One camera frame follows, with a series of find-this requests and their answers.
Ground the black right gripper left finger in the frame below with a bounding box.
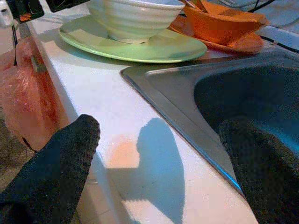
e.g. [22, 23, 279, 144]
[0, 114, 101, 224]

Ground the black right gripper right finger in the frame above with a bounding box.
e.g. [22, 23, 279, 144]
[218, 118, 299, 224]

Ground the green plate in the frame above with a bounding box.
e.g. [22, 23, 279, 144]
[58, 15, 208, 63]

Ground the pink plastic bag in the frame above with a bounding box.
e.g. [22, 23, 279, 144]
[0, 37, 68, 152]

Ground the steel sink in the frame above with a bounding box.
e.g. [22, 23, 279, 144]
[120, 50, 299, 196]

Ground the orange plate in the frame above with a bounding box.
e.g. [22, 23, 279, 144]
[169, 15, 264, 55]

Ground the orange bowl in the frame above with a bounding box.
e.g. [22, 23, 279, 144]
[183, 0, 269, 46]

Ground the white ribbed bowl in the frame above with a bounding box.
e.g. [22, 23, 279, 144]
[87, 0, 185, 44]

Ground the black power strip cord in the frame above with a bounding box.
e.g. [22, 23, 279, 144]
[10, 22, 19, 67]

